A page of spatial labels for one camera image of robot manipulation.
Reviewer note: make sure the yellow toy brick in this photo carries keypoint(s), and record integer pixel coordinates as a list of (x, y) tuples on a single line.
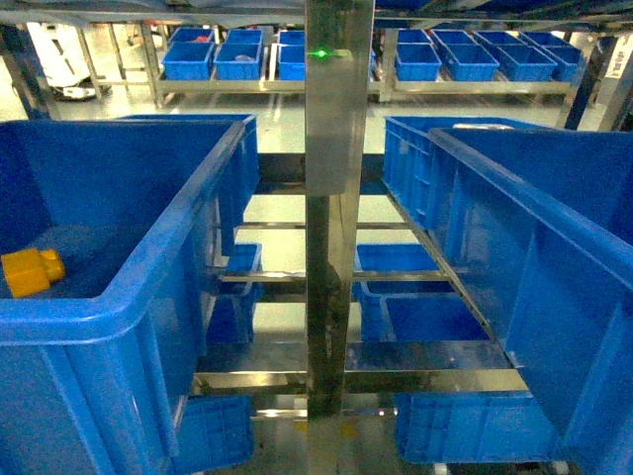
[(30, 271)]

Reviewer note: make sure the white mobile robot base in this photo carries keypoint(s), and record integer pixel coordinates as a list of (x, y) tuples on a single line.
[(61, 57)]

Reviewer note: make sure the blue bin lower centre right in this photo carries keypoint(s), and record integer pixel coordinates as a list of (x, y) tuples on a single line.
[(409, 310)]

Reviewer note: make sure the blue bin lower centre left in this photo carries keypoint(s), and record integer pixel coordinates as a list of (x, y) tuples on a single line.
[(233, 313)]

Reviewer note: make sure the blue bin behind right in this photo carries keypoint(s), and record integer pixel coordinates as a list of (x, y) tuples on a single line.
[(407, 164)]

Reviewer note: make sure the far blue bin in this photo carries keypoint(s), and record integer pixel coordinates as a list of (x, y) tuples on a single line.
[(189, 61), (469, 63), (525, 64), (291, 63), (238, 62), (417, 63)]

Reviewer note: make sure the blue bin bottom left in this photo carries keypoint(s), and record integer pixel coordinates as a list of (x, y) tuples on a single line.
[(215, 432)]

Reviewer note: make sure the blue bin bottom right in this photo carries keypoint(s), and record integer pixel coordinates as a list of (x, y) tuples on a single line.
[(494, 427)]

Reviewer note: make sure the large blue bin right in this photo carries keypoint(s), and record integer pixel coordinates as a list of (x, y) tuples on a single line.
[(537, 225)]

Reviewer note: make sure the large blue bin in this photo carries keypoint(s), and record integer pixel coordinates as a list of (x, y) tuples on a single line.
[(96, 370), (537, 225)]

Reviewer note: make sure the far steel rack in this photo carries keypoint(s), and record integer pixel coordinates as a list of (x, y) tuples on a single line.
[(605, 20)]

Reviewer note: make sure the large blue bin upper left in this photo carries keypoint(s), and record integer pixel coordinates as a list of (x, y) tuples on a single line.
[(96, 370)]

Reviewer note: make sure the steel shelf rack frame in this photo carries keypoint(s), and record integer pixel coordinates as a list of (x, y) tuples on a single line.
[(281, 368)]

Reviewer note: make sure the steel centre post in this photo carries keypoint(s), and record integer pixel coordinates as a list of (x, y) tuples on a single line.
[(336, 222)]

